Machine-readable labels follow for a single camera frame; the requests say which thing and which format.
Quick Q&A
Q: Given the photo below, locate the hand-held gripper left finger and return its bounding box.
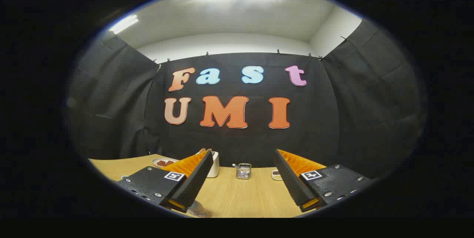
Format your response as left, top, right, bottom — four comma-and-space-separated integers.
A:
118, 149, 214, 213

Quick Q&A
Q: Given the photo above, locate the white oval plate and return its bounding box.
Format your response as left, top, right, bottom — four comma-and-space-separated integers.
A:
151, 158, 179, 168

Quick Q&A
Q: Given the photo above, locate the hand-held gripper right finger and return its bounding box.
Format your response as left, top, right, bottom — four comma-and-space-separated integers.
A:
274, 149, 373, 213

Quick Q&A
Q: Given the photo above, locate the wire mesh holder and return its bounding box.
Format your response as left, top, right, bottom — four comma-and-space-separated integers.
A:
236, 163, 252, 180

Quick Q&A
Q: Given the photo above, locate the wooden table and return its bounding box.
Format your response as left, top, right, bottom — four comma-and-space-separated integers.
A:
89, 154, 327, 218

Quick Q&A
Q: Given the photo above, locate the white toaster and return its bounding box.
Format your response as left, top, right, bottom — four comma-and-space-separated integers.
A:
207, 151, 220, 178

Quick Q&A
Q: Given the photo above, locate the silver aluminium juice bottle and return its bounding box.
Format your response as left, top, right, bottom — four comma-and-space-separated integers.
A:
186, 200, 212, 218

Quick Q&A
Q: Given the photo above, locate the narrow ceiling light panel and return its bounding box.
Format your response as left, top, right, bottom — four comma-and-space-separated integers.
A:
109, 14, 139, 34

